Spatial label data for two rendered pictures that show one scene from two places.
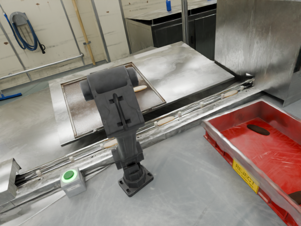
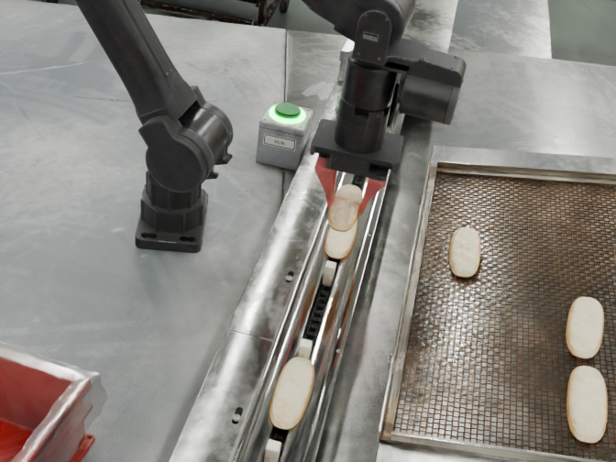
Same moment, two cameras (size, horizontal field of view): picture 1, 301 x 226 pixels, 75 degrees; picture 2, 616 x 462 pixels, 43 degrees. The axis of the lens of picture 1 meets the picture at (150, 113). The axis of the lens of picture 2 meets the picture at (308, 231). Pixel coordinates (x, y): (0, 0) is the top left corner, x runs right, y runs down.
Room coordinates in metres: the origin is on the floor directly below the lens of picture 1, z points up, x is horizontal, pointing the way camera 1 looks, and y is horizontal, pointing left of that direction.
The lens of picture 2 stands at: (1.02, -0.56, 1.49)
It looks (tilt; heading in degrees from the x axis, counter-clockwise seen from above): 38 degrees down; 116
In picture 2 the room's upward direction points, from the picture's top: 9 degrees clockwise
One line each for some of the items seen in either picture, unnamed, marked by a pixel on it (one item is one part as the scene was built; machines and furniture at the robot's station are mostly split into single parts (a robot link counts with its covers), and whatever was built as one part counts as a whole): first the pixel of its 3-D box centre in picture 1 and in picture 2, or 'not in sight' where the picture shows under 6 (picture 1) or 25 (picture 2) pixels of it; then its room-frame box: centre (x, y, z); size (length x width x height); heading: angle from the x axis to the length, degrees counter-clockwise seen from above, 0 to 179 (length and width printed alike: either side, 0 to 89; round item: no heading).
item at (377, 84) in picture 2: not in sight; (375, 80); (0.72, 0.16, 1.10); 0.07 x 0.06 x 0.07; 15
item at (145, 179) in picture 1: (134, 174); (173, 199); (0.49, 0.10, 0.86); 0.12 x 0.09 x 0.08; 122
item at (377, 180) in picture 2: not in sight; (357, 178); (0.72, 0.17, 0.97); 0.07 x 0.07 x 0.09; 19
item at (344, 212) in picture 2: not in sight; (346, 204); (0.71, 0.16, 0.93); 0.10 x 0.04 x 0.01; 109
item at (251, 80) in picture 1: (249, 79); not in sight; (0.97, -0.60, 0.90); 0.06 x 0.01 x 0.06; 19
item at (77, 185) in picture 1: (74, 184); (284, 145); (0.51, 0.35, 0.84); 0.08 x 0.08 x 0.11; 19
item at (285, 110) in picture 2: (69, 175); (287, 113); (0.51, 0.35, 0.90); 0.04 x 0.04 x 0.02
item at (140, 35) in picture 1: (192, 36); not in sight; (3.36, -0.93, 0.51); 1.93 x 1.05 x 1.02; 109
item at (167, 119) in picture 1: (165, 120); (292, 390); (0.79, -0.07, 0.86); 0.10 x 0.04 x 0.01; 109
